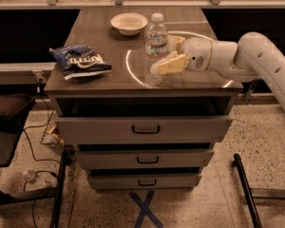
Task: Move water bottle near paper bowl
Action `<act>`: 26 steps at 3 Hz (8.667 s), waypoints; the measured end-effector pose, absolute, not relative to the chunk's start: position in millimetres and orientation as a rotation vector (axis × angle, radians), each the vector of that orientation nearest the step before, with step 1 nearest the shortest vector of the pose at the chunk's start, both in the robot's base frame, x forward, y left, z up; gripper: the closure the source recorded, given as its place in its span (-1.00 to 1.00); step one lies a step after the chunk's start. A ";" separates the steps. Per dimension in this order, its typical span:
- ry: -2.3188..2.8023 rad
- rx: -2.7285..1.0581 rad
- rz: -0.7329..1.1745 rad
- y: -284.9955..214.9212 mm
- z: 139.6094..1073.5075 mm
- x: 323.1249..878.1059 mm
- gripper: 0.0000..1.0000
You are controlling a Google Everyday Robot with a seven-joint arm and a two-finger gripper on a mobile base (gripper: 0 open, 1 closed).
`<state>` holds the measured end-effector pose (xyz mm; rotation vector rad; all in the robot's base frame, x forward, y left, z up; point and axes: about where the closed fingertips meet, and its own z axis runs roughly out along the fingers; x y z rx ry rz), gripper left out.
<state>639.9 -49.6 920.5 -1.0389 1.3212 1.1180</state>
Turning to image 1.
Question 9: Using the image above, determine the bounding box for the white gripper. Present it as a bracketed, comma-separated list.
[150, 35, 212, 75]

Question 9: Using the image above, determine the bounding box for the clear plastic water bottle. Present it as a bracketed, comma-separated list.
[144, 13, 168, 86]

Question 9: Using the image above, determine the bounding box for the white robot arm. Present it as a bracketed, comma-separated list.
[150, 32, 285, 111]

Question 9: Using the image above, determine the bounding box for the white paper bowl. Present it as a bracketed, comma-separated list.
[110, 12, 148, 36]

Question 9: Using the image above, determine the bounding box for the grey three-drawer cabinet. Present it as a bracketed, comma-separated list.
[45, 7, 242, 190]

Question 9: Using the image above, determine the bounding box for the blue chip bag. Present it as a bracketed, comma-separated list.
[49, 45, 112, 80]

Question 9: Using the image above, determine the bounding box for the dark bin on left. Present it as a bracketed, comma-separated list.
[0, 94, 35, 167]

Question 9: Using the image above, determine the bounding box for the black metal leg left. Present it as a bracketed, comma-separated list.
[50, 151, 67, 228]

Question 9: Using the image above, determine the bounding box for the black cable on floor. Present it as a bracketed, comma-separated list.
[22, 83, 62, 228]

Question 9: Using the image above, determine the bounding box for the wire basket on floor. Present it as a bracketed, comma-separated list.
[41, 111, 65, 154]

